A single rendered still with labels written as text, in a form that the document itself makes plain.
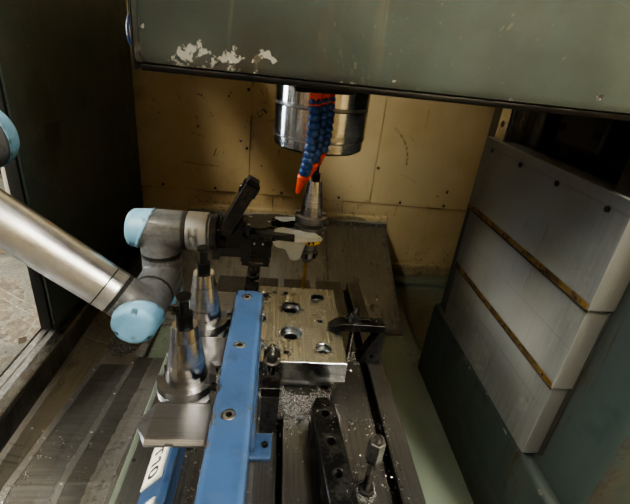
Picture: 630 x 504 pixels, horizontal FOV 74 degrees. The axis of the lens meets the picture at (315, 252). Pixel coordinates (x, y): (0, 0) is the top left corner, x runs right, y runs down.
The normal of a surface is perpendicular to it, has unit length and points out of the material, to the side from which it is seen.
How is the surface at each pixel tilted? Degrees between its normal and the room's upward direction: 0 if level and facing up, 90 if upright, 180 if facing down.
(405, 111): 90
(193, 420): 0
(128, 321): 90
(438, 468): 0
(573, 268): 90
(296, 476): 0
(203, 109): 90
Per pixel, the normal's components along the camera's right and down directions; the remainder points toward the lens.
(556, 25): 0.06, 0.44
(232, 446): 0.10, -0.90
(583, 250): -0.99, -0.07
